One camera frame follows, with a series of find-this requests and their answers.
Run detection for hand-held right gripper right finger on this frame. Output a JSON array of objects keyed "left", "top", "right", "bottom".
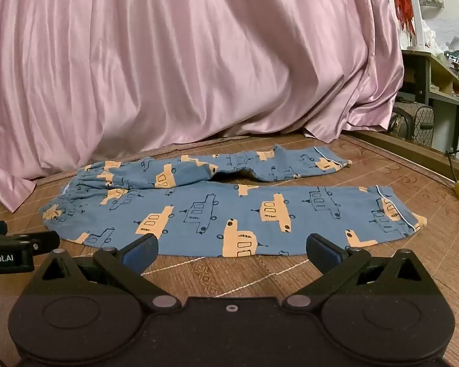
[{"left": 285, "top": 232, "right": 438, "bottom": 311}]

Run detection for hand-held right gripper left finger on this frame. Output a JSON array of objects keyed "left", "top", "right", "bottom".
[{"left": 25, "top": 232, "right": 182, "bottom": 312}]

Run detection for blue car print pants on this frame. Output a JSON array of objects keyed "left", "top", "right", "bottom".
[{"left": 38, "top": 143, "right": 429, "bottom": 258}]

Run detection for patterned bag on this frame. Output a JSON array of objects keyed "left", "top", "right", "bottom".
[{"left": 390, "top": 101, "right": 416, "bottom": 139}]

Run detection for pink satin bed sheet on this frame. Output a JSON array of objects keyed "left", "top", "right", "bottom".
[{"left": 0, "top": 0, "right": 406, "bottom": 213}]

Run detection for wooden shelf unit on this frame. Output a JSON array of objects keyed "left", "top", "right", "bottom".
[{"left": 398, "top": 48, "right": 459, "bottom": 105}]

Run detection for white plastic bag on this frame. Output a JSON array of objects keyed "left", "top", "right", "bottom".
[{"left": 420, "top": 18, "right": 445, "bottom": 51}]

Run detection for orange hanging decoration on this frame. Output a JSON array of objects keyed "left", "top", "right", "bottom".
[{"left": 390, "top": 0, "right": 417, "bottom": 37}]

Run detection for wooden bed frame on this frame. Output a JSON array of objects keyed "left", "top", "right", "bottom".
[{"left": 350, "top": 129, "right": 459, "bottom": 181}]

